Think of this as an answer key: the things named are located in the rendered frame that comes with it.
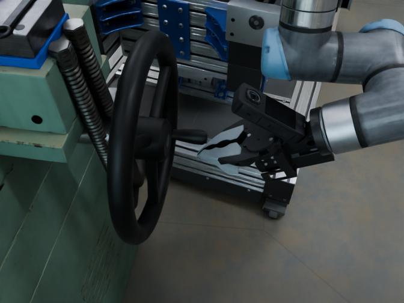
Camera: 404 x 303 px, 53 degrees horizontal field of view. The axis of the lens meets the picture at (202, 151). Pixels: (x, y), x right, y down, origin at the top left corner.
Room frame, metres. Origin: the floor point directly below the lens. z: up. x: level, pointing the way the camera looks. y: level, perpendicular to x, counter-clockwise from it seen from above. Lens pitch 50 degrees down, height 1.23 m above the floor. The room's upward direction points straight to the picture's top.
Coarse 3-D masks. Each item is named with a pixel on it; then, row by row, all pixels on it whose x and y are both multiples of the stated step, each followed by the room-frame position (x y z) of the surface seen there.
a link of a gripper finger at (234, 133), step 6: (240, 126) 0.45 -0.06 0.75; (222, 132) 0.45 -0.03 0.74; (228, 132) 0.44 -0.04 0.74; (234, 132) 0.44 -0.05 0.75; (240, 132) 0.43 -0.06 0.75; (216, 138) 0.44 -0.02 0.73; (222, 138) 0.43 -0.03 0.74; (228, 138) 0.43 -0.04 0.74; (234, 138) 0.42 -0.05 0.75; (240, 138) 0.43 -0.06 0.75; (210, 144) 0.43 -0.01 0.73; (216, 144) 0.43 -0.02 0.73; (222, 144) 0.43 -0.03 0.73; (240, 144) 0.43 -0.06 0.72
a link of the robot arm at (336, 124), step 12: (324, 108) 0.41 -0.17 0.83; (336, 108) 0.40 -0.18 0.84; (348, 108) 0.39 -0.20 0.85; (324, 120) 0.39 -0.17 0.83; (336, 120) 0.38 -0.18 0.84; (348, 120) 0.37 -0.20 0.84; (324, 132) 0.38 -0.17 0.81; (336, 132) 0.37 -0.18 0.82; (348, 132) 0.36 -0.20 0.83; (336, 144) 0.36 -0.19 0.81; (348, 144) 0.36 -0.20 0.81; (360, 144) 0.38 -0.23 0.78
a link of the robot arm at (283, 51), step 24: (288, 0) 0.50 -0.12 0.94; (312, 0) 0.49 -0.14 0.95; (336, 0) 0.50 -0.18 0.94; (288, 24) 0.49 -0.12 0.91; (312, 24) 0.48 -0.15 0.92; (264, 48) 0.49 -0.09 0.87; (288, 48) 0.48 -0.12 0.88; (312, 48) 0.47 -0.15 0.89; (336, 48) 0.47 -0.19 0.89; (264, 72) 0.47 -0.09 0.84; (288, 72) 0.46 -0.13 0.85; (312, 72) 0.46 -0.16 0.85; (336, 72) 0.46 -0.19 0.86
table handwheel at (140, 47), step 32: (160, 32) 0.44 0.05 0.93; (128, 64) 0.35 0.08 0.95; (160, 64) 0.48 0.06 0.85; (128, 96) 0.31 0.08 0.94; (160, 96) 0.43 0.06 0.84; (128, 128) 0.28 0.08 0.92; (160, 128) 0.36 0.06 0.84; (128, 160) 0.26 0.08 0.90; (160, 160) 0.34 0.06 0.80; (128, 192) 0.24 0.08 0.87; (160, 192) 0.36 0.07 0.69; (128, 224) 0.23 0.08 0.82
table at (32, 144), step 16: (64, 0) 0.58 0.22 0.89; (80, 0) 0.64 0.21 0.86; (0, 128) 0.33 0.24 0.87; (80, 128) 0.35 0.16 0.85; (0, 144) 0.31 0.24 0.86; (16, 144) 0.31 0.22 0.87; (32, 144) 0.31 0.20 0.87; (48, 144) 0.31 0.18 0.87; (64, 144) 0.31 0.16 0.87; (48, 160) 0.30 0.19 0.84; (64, 160) 0.30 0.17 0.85
